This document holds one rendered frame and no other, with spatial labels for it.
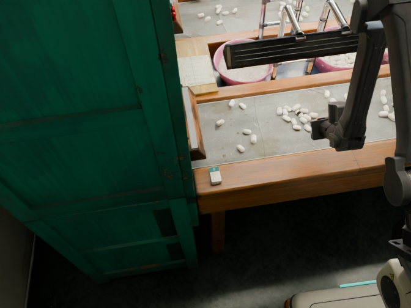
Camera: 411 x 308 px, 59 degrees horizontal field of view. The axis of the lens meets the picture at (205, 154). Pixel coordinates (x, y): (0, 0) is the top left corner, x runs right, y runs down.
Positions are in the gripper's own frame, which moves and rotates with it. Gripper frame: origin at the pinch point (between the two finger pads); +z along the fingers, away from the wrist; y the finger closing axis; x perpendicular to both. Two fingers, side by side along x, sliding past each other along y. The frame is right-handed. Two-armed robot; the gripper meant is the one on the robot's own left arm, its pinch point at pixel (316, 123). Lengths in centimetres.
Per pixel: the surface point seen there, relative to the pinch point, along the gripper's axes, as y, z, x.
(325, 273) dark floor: -13, 31, 87
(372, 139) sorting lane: -23.5, 5.6, 11.1
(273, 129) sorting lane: 11.9, 13.9, 3.5
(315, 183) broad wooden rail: 2.2, -2.4, 21.5
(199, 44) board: 33, 48, -31
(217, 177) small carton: 37.5, -4.0, 12.7
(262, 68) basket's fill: 8.0, 40.3, -17.6
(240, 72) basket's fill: 18.3, 38.5, -17.6
